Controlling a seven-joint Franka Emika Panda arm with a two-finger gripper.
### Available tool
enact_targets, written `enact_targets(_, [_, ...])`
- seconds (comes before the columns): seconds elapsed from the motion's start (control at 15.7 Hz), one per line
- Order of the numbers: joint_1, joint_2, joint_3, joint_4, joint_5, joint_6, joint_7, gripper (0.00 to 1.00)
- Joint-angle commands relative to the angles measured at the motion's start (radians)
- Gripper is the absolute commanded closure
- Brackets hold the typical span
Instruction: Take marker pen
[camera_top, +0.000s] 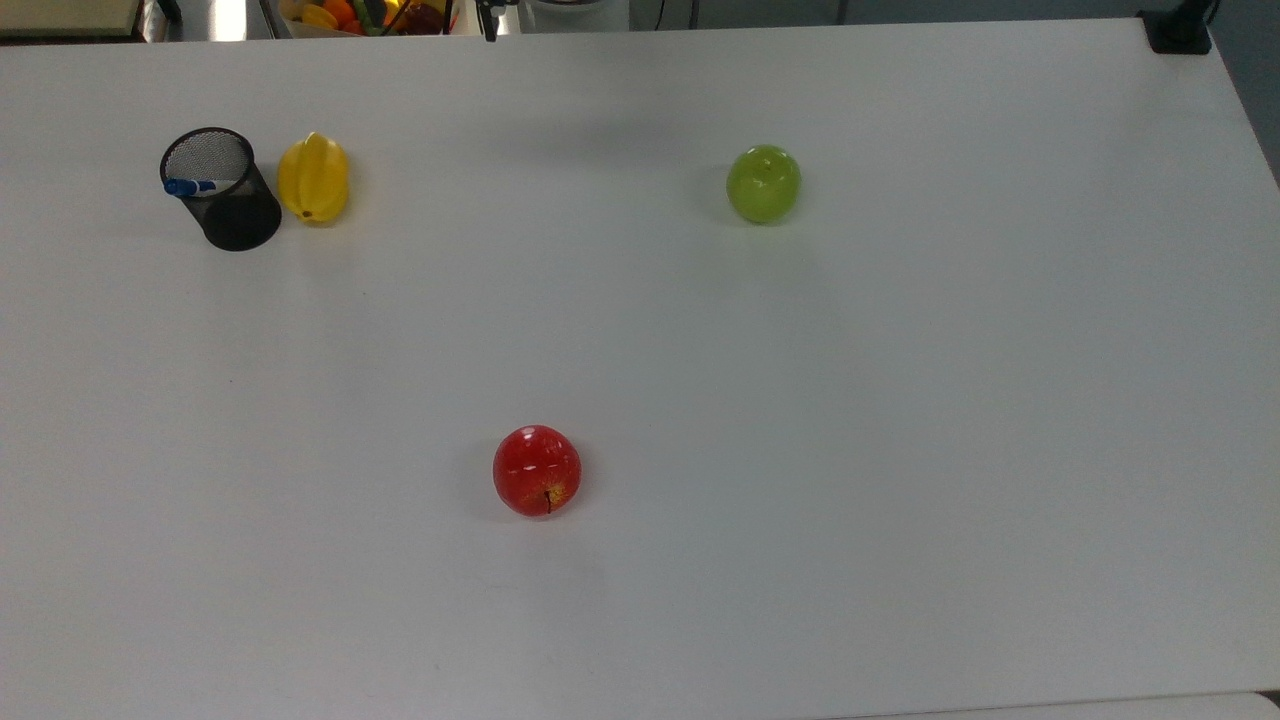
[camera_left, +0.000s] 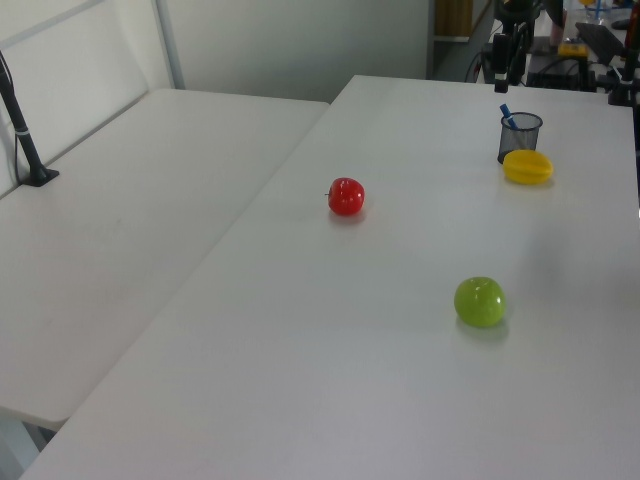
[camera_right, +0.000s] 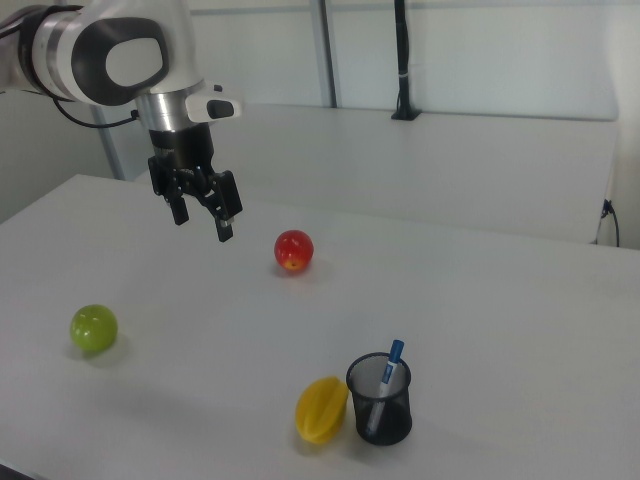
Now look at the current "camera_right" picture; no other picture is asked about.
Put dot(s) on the green apple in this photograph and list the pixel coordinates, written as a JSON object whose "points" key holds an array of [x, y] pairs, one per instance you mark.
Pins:
{"points": [[93, 329]]}

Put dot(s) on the black camera stand pole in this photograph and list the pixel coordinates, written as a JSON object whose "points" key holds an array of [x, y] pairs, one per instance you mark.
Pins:
{"points": [[403, 60]]}

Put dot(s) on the blue white marker pen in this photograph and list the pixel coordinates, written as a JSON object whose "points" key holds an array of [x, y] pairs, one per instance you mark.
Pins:
{"points": [[396, 352]]}

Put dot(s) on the red apple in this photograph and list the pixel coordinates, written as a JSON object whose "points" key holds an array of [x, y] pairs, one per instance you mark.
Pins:
{"points": [[294, 250]]}

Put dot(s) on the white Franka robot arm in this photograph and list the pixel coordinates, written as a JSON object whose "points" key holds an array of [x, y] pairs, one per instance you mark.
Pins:
{"points": [[125, 60]]}

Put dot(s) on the black mesh pen holder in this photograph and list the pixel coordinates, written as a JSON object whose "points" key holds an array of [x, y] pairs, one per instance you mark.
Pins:
{"points": [[387, 425]]}

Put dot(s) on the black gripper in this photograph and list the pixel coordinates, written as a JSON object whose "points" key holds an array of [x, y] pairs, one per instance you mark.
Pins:
{"points": [[182, 147]]}

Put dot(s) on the yellow starfruit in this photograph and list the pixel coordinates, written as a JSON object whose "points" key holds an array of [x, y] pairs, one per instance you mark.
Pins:
{"points": [[321, 411]]}

